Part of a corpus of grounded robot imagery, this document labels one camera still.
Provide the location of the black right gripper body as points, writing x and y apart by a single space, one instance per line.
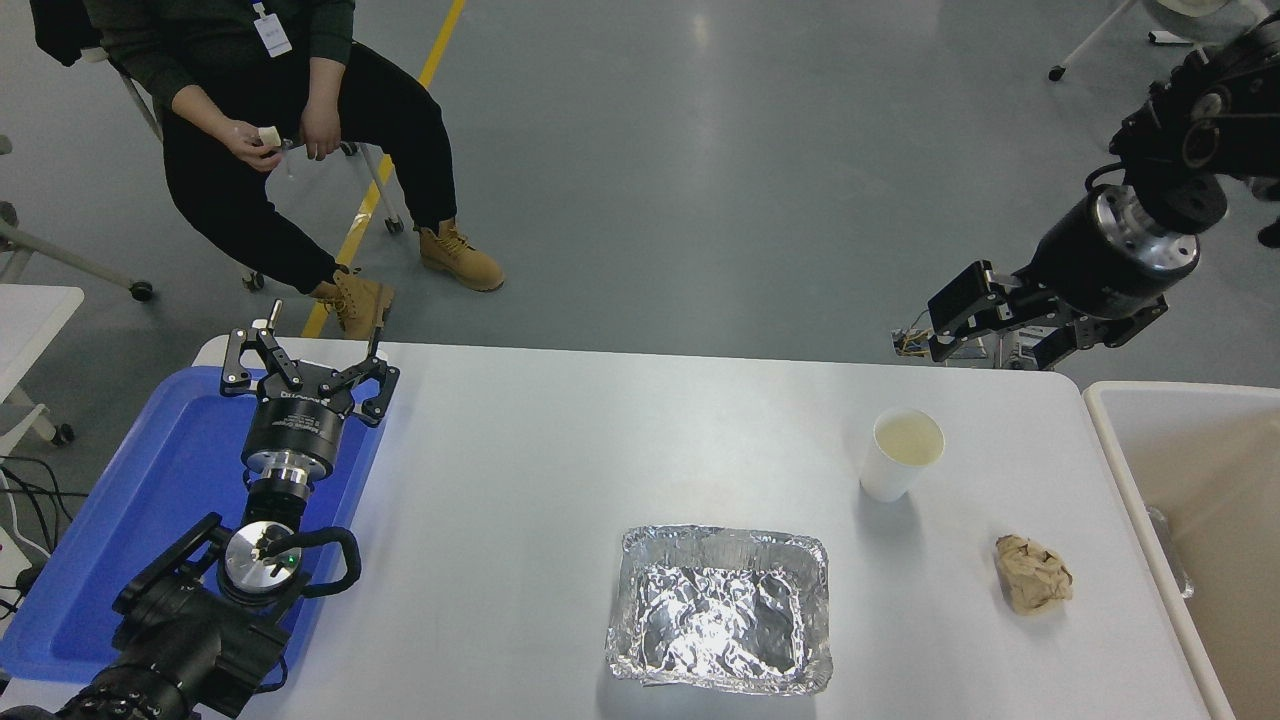
1090 275

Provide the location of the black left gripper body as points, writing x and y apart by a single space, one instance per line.
295 425

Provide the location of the white paper cup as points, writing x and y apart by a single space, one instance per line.
900 455

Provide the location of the small white roll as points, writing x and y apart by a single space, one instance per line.
270 136

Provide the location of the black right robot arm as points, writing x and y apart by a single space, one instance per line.
1220 110

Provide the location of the person's left forearm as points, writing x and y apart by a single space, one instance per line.
335 50

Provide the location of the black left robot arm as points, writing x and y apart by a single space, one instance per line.
180 640

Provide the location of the person's right forearm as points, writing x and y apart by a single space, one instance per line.
160 70

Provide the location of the person's right hand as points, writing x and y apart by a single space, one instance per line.
245 142

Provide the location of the person's left hand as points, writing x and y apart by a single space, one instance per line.
320 128

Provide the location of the white rolling stand leg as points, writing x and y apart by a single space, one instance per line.
142 291

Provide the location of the person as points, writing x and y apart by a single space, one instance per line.
250 200

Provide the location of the blue plastic tray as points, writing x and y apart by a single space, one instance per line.
150 500

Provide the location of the large pale bin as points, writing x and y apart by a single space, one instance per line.
1220 500

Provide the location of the white rolling chair base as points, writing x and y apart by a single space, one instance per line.
1056 73

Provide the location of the white side table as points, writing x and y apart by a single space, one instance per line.
30 320

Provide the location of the crumpled tan paper ball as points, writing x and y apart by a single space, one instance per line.
1032 575

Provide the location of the white power strip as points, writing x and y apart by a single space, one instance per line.
8 560

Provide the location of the white ID badge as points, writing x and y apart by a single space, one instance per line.
272 35

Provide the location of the silver foil tray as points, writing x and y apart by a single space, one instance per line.
720 615

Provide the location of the black jacket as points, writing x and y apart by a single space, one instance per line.
60 30

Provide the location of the white frame chair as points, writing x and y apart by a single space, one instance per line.
254 281

